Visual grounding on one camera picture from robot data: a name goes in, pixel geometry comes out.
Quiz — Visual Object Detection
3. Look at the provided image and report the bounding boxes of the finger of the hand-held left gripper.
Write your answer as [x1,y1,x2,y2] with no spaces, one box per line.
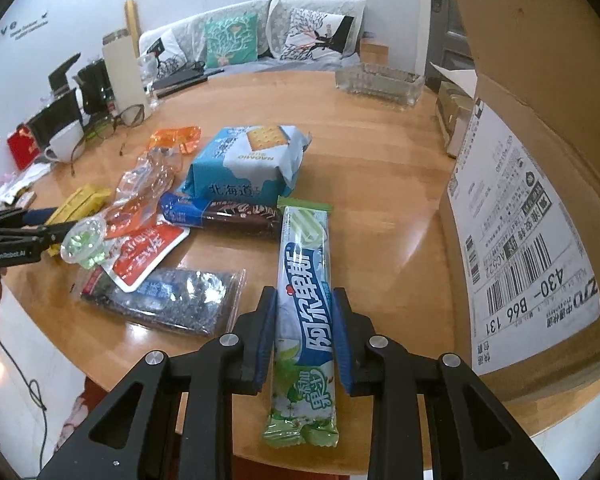
[0,224,81,256]
[0,207,60,234]

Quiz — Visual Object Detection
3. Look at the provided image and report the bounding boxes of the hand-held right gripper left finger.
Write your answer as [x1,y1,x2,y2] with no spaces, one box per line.
[37,285,281,480]

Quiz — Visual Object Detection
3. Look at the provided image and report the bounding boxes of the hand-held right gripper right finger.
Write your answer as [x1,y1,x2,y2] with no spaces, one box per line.
[331,287,570,480]

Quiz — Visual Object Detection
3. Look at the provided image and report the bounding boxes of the green jelly cup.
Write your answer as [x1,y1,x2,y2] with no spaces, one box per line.
[60,217,109,269]

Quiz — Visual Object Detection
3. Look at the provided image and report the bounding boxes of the yellow snack packet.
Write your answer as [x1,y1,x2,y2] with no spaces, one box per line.
[44,185,112,257]

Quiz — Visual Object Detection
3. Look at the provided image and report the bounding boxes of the long green blue candy packet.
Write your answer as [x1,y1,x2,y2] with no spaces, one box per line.
[262,197,342,449]

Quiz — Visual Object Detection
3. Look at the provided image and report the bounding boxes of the dark seaweed packet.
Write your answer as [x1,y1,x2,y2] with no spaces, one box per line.
[76,265,247,337]

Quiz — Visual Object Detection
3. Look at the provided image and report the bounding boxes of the red white snack pouch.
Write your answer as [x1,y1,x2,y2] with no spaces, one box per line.
[101,220,191,294]

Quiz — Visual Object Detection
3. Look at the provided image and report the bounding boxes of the clear plastic wrapper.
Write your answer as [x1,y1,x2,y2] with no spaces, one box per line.
[104,147,182,223]

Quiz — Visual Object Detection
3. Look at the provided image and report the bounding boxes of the dark blue biscuit packet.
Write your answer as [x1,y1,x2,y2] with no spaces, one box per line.
[159,192,284,237]

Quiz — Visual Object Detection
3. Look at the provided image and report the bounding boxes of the orange transparent packet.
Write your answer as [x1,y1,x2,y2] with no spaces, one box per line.
[146,125,202,157]

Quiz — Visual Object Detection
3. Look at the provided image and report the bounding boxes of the light blue cracker packet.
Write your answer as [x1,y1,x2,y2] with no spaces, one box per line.
[179,124,314,207]

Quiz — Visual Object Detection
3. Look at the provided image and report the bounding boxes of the cardboard box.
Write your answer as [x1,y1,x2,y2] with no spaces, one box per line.
[429,0,600,407]

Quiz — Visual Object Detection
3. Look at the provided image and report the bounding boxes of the white plastic bag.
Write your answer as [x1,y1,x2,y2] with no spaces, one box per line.
[0,162,52,207]

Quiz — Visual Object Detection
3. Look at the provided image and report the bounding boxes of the red box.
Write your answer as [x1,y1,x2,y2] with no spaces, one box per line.
[7,124,44,172]

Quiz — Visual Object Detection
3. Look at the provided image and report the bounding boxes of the white mug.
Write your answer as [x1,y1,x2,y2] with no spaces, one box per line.
[42,120,86,164]

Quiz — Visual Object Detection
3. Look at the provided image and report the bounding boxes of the black box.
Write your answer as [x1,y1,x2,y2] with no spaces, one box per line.
[22,87,84,152]

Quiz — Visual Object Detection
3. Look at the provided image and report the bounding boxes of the eyeglasses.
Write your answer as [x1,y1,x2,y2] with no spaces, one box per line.
[70,104,147,177]

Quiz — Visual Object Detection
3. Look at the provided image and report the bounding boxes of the black electric kettle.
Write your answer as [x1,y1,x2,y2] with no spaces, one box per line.
[74,58,117,117]

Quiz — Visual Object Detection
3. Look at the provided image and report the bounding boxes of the clear glass jar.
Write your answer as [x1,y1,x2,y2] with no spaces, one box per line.
[137,54,162,112]

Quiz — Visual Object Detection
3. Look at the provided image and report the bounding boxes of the red floral cloth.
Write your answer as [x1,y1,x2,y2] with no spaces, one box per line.
[52,374,127,467]

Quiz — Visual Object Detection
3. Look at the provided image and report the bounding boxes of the black laptop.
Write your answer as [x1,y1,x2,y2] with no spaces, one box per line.
[152,67,227,99]

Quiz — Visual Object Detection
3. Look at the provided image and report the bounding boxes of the black white pillow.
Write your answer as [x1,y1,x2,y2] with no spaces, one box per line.
[142,29,187,75]

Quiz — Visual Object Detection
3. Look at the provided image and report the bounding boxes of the wooden pole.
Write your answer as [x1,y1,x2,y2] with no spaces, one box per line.
[124,0,141,61]

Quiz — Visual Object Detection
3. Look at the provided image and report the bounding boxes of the golden tissue box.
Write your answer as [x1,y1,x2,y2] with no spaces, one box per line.
[434,81,477,159]

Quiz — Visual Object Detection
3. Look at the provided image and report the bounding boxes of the teal pillow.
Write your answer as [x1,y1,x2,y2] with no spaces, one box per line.
[204,12,259,69]

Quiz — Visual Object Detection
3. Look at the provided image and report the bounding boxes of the glass ashtray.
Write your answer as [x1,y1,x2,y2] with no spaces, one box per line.
[334,62,427,109]

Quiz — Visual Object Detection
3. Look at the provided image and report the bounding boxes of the grey sofa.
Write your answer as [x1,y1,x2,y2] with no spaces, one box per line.
[139,0,381,79]

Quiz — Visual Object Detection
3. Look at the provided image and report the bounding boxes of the white tree print pillow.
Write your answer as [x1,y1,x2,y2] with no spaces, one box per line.
[279,7,357,61]

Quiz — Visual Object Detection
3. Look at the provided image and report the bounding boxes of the dark door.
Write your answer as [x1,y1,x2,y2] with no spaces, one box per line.
[429,0,477,92]

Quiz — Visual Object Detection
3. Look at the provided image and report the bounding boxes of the black cable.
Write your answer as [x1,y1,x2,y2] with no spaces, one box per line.
[0,327,52,467]

